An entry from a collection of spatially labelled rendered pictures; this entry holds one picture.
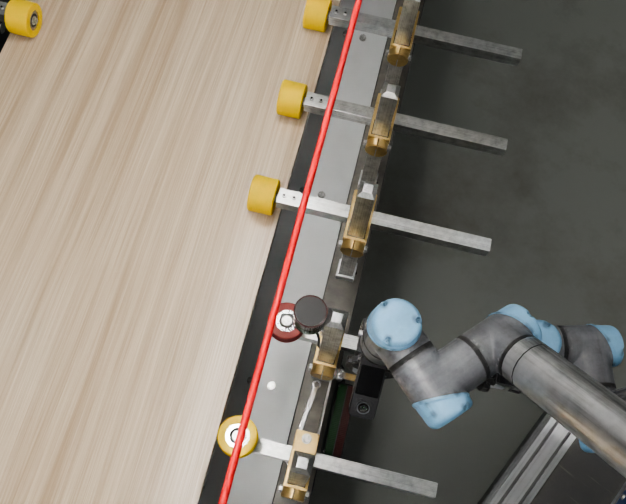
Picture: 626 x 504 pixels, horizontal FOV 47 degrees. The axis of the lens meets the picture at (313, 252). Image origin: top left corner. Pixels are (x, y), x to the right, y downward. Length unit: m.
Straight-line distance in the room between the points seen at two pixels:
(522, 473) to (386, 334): 1.28
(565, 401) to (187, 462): 0.77
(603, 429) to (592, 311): 1.73
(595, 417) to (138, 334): 0.92
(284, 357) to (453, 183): 1.18
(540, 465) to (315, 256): 0.91
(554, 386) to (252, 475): 0.91
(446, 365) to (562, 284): 1.65
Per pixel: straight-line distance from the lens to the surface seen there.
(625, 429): 0.97
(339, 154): 2.00
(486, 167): 2.78
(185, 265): 1.57
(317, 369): 1.54
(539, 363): 1.05
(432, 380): 1.06
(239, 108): 1.74
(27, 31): 1.89
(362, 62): 2.17
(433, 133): 1.67
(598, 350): 1.36
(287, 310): 1.53
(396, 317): 1.05
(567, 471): 2.32
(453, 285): 2.57
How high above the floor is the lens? 2.37
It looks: 69 degrees down
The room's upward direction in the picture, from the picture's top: 7 degrees clockwise
